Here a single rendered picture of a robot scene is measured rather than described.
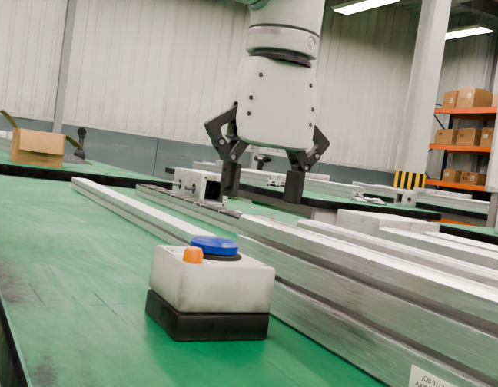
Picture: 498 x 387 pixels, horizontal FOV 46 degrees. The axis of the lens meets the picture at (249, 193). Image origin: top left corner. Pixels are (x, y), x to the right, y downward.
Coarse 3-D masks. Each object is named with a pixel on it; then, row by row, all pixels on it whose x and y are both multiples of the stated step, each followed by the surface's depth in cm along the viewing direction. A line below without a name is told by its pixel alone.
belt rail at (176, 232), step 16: (80, 192) 155; (96, 192) 138; (112, 192) 135; (112, 208) 123; (128, 208) 112; (144, 208) 109; (144, 224) 102; (160, 224) 95; (176, 224) 91; (176, 240) 88
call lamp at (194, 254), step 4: (188, 248) 44; (192, 248) 44; (196, 248) 44; (200, 248) 45; (184, 252) 44; (188, 252) 44; (192, 252) 44; (196, 252) 44; (200, 252) 44; (184, 256) 44; (188, 256) 44; (192, 256) 44; (196, 256) 44; (200, 256) 44; (184, 260) 44; (188, 260) 44; (192, 260) 44; (196, 260) 44; (200, 260) 44
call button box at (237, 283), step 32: (160, 256) 48; (224, 256) 47; (160, 288) 48; (192, 288) 44; (224, 288) 45; (256, 288) 46; (160, 320) 47; (192, 320) 44; (224, 320) 46; (256, 320) 47
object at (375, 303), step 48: (240, 240) 62; (288, 240) 54; (336, 240) 50; (384, 240) 56; (288, 288) 54; (336, 288) 47; (384, 288) 43; (432, 288) 38; (480, 288) 35; (336, 336) 46; (384, 336) 41; (432, 336) 37; (480, 336) 34; (384, 384) 41; (432, 384) 37; (480, 384) 34
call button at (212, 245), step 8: (192, 240) 48; (200, 240) 47; (208, 240) 48; (216, 240) 48; (224, 240) 49; (232, 240) 50; (208, 248) 47; (216, 248) 47; (224, 248) 47; (232, 248) 48
